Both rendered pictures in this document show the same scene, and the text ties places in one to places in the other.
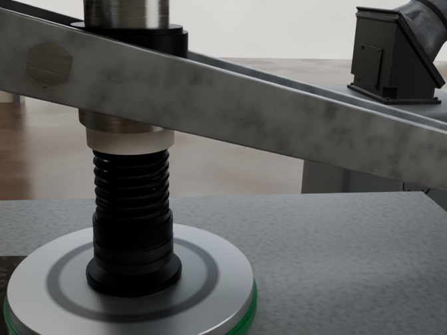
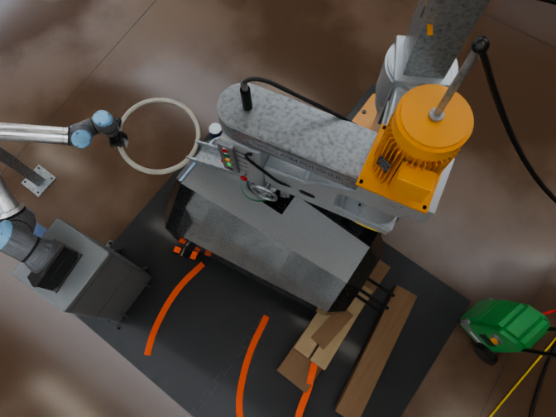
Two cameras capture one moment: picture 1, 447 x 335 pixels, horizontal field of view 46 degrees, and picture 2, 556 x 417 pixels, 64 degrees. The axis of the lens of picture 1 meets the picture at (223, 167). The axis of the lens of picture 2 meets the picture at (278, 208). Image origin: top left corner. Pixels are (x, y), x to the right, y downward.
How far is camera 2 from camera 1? 2.56 m
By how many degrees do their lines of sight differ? 84
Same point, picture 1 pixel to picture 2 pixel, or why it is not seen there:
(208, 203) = (227, 205)
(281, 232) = (224, 187)
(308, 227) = (218, 185)
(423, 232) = (202, 171)
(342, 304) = not seen: hidden behind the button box
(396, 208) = (195, 180)
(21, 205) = (261, 227)
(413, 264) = not seen: hidden behind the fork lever
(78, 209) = (251, 218)
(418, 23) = (51, 243)
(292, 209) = (214, 193)
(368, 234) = (212, 176)
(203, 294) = not seen: hidden behind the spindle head
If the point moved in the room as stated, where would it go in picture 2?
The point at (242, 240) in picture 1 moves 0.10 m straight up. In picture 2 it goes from (233, 189) to (231, 182)
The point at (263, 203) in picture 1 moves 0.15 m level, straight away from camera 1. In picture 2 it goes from (217, 198) to (198, 216)
